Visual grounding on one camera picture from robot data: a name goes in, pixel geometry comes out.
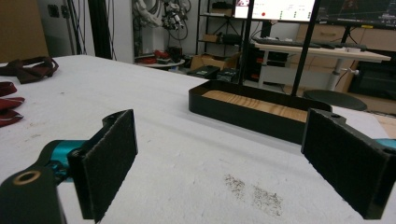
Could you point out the black round stool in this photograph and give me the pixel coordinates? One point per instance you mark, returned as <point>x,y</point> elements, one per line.
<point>336,99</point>

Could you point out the dark computer monitor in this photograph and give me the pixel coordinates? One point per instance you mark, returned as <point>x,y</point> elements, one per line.
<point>358,12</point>

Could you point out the cardboard box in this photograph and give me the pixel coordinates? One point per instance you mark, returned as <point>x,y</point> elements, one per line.
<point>208,60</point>

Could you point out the dark maroon tie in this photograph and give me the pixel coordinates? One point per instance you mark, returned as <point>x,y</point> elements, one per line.
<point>31,73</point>

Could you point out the black metal shelf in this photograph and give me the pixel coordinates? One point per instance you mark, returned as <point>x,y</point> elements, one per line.
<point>199,28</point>

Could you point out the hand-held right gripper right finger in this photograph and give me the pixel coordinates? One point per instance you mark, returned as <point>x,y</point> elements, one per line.
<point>345,161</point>

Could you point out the round white table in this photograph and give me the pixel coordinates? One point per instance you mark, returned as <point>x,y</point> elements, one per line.
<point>162,64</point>

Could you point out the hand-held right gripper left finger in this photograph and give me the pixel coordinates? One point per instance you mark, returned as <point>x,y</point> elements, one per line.
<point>106,161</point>

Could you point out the lit computer monitor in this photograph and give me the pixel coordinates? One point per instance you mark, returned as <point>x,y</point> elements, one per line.
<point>280,9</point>

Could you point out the white foam mat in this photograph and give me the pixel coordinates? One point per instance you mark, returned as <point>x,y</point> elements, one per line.
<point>186,140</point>

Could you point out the black rack with wooden tray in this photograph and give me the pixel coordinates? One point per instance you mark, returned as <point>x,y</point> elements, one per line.
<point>236,117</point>

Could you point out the white standing desk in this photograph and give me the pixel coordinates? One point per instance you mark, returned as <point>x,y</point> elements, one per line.
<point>342,54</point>

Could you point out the white robot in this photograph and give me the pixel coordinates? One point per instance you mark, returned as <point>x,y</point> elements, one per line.
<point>146,14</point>

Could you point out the black keyboard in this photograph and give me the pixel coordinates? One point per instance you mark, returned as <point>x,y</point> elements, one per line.
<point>280,42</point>

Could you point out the red tie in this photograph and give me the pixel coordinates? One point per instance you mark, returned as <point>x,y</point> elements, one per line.
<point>9,107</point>

